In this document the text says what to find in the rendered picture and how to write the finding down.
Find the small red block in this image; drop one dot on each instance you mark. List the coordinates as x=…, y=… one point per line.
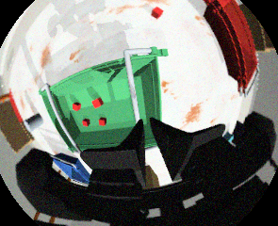
x=102, y=121
x=77, y=106
x=98, y=102
x=156, y=13

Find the blue plastic tray with grey wire bars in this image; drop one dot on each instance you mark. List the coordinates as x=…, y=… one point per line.
x=72, y=167

